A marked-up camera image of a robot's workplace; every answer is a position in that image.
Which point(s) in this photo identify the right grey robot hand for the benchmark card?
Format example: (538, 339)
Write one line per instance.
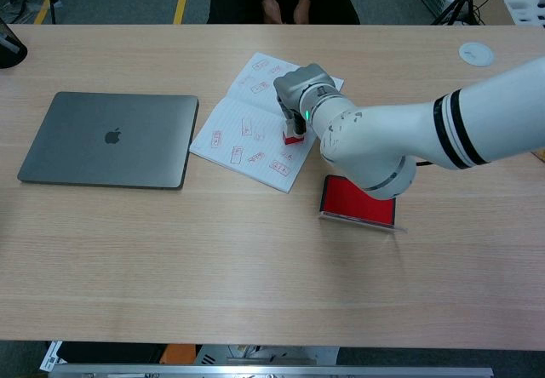
(298, 82)

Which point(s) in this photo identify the red and white stamp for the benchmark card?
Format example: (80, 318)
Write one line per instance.
(293, 139)

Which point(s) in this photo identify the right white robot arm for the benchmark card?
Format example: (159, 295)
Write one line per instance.
(404, 131)

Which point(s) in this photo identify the open stamped lined notebook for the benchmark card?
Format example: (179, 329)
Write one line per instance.
(247, 114)

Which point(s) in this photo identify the red ink pad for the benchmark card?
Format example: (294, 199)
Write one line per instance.
(340, 201)

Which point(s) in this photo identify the grey closed laptop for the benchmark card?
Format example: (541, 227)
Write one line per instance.
(106, 139)

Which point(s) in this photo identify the cardboard box with foam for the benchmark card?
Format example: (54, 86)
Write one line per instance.
(521, 5)

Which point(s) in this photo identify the black lamp base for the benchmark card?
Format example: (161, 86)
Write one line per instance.
(9, 52)

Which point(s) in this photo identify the orange block under table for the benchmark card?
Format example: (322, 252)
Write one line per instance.
(179, 354)

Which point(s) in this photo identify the white printed label sheet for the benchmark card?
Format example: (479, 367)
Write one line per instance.
(52, 356)

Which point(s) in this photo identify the aluminium profile rail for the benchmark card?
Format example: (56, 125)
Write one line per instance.
(255, 372)

